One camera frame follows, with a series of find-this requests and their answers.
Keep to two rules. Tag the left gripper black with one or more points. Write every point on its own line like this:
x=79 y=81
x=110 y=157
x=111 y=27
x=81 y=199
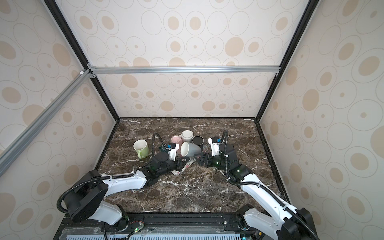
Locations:
x=178 y=163

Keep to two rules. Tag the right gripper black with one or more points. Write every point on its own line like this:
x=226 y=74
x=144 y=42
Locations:
x=201 y=163

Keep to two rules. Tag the grey mug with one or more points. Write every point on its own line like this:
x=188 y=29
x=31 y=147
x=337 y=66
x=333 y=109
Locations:
x=190 y=149

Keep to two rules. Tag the light green mug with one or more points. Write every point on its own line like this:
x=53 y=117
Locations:
x=141 y=148

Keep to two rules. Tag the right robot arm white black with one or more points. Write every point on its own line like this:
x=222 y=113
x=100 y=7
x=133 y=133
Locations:
x=283 y=221

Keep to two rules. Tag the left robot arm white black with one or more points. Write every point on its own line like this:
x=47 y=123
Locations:
x=85 y=199

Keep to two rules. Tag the black mug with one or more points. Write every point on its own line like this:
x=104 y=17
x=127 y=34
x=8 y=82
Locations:
x=198 y=140

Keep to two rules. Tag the pink faceted mug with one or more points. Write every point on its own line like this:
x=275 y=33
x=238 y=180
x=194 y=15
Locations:
x=177 y=140

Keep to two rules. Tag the dark teal mug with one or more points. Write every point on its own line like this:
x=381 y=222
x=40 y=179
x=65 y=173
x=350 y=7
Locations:
x=164 y=148

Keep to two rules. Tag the white mug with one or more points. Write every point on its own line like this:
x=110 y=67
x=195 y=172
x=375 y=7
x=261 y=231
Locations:
x=187 y=136

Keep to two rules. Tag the floral rectangular tray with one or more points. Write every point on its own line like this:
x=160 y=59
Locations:
x=189 y=163

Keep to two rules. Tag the horizontal aluminium bar back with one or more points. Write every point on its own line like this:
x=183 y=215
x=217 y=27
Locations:
x=185 y=70

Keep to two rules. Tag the diagonal aluminium bar left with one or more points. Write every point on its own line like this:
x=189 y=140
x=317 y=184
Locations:
x=22 y=141

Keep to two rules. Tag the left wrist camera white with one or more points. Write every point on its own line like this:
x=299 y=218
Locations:
x=172 y=150

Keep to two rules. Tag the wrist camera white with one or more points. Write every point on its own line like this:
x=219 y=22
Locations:
x=215 y=143
x=172 y=150

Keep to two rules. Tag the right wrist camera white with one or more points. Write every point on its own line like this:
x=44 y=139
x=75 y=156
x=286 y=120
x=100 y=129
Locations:
x=215 y=143

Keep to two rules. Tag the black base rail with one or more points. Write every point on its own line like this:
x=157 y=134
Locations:
x=162 y=226

